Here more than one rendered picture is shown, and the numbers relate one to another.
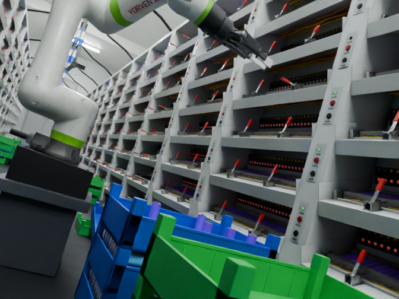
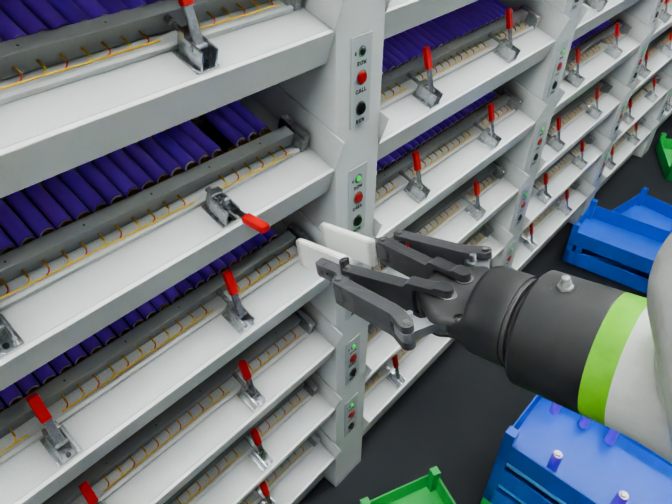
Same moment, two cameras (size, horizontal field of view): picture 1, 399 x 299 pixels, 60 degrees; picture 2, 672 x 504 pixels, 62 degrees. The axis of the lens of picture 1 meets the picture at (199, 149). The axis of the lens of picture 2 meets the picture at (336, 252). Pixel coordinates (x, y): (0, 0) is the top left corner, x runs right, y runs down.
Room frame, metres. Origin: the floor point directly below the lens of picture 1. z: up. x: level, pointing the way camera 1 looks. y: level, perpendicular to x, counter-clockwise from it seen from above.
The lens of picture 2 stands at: (1.36, 0.28, 1.29)
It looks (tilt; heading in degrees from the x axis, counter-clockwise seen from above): 40 degrees down; 247
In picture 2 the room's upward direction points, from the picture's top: straight up
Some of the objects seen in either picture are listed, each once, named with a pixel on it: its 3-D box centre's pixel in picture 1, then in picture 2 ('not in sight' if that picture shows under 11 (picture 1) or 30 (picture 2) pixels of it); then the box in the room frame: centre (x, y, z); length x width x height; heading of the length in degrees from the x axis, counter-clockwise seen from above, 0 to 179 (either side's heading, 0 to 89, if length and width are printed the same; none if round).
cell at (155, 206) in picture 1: (152, 216); (617, 503); (0.74, 0.05, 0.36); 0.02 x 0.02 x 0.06
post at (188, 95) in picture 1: (187, 120); not in sight; (2.37, 0.14, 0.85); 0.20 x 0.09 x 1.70; 115
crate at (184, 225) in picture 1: (187, 228); (602, 457); (0.71, -0.02, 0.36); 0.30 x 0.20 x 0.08; 114
